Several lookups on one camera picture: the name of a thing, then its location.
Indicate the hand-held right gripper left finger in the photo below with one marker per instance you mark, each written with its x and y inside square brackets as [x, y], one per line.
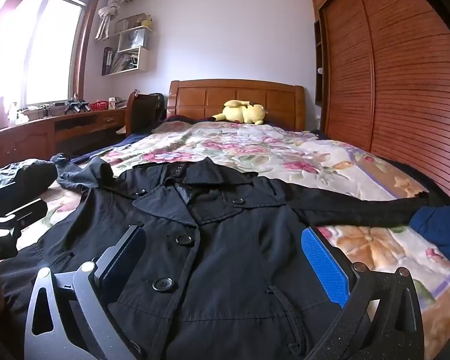
[122, 255]

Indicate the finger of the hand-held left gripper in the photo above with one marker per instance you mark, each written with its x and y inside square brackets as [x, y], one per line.
[28, 213]
[0, 195]

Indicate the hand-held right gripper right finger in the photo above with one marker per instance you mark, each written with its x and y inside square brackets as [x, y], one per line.
[324, 266]

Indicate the black coat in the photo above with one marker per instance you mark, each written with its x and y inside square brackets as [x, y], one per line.
[225, 270]

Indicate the dark shiny clothes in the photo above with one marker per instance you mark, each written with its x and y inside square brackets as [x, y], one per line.
[26, 174]

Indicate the wooden desk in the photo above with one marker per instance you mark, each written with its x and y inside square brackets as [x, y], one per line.
[22, 142]

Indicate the pale pink bottle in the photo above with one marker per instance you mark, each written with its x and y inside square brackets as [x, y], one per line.
[0, 114]

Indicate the floral blanket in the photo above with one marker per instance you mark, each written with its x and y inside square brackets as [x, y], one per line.
[285, 157]

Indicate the black gadget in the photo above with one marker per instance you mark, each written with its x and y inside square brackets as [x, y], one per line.
[77, 105]

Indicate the blue cloth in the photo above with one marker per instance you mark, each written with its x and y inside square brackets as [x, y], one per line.
[438, 228]

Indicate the red basket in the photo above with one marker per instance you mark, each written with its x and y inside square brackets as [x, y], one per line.
[98, 105]

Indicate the small white box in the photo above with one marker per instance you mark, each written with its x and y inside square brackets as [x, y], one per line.
[112, 104]

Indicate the wooden chair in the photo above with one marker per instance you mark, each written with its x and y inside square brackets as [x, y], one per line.
[129, 116]

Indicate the black binders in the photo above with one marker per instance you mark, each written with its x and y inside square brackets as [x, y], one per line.
[107, 60]

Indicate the yellow plush toy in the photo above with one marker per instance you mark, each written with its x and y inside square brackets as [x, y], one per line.
[243, 112]

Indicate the wooden bed headboard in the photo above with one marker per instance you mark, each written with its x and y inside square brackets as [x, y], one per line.
[210, 97]

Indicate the stack of papers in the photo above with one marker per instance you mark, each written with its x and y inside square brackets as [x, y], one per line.
[127, 62]

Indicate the wooden slatted wardrobe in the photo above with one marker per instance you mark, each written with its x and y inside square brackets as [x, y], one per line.
[397, 82]

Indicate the white paper bag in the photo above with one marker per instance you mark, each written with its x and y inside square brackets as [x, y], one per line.
[131, 39]

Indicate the tied beige curtain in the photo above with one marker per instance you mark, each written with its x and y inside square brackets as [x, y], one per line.
[107, 15]

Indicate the flat cardboard box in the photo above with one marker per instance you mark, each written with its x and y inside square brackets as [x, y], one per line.
[129, 22]

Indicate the small yellow toy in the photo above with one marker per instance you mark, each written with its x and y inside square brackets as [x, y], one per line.
[147, 22]

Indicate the window with wooden frame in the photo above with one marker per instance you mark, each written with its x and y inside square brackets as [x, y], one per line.
[41, 45]

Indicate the white wall shelf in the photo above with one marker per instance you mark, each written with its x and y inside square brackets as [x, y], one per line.
[142, 60]

